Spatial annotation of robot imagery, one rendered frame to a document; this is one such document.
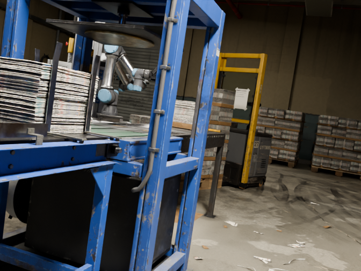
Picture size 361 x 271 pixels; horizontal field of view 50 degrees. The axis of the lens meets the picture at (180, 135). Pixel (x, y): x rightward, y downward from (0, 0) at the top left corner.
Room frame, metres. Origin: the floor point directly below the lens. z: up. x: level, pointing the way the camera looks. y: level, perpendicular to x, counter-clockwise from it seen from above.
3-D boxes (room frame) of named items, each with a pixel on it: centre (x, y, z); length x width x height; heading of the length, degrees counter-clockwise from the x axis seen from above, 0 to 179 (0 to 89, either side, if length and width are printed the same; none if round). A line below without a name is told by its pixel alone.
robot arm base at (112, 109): (3.52, 0.67, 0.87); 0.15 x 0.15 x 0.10
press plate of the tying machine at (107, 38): (2.13, 0.40, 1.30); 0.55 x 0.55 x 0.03; 71
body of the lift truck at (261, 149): (5.73, -0.93, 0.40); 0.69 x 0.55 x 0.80; 49
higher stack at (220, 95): (5.12, -0.41, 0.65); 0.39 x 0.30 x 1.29; 49
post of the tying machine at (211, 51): (2.27, -0.11, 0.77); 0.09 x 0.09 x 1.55; 71
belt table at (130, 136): (2.13, 0.40, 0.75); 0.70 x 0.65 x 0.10; 161
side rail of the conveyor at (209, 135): (3.01, -0.18, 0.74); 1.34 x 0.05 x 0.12; 161
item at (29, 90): (1.59, 0.59, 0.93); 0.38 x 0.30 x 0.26; 161
